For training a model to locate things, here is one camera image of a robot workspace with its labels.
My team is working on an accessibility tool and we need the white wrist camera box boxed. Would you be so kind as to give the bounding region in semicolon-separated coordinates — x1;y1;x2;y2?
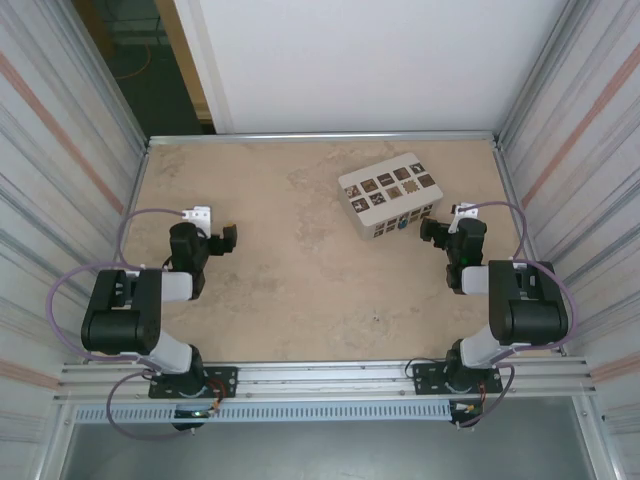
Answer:
180;205;213;235
451;202;481;235

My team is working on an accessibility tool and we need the aluminium mounting rail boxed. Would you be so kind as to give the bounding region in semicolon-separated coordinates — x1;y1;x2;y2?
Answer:
58;355;597;407

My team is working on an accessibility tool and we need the white box with brown tiles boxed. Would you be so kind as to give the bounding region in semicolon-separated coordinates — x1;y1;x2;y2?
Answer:
337;153;445;242

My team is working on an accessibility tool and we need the orange cable on floor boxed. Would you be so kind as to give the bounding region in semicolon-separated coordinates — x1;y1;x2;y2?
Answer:
117;43;152;81

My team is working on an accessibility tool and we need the wooden door frame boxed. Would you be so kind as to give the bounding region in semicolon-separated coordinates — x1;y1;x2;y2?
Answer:
153;0;217;122

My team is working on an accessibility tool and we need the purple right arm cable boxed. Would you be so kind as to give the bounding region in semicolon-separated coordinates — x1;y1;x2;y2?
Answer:
455;200;581;430

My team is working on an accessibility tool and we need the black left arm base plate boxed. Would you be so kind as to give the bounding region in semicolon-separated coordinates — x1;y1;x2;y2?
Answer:
148;365;239;400

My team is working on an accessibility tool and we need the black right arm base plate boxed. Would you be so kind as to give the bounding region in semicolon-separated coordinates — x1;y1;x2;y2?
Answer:
411;361;503;396

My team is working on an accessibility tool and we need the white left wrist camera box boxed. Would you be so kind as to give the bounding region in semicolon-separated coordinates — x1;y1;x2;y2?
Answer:
180;205;213;235

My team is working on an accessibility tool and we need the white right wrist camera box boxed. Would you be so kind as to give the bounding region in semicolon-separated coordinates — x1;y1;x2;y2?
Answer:
451;202;481;235

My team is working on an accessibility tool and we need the grey slotted cable duct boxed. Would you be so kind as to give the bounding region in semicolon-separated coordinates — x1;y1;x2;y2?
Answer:
73;402;454;425

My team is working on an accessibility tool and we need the aluminium table edge profile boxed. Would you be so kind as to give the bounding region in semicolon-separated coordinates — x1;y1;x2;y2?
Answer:
146;130;502;147

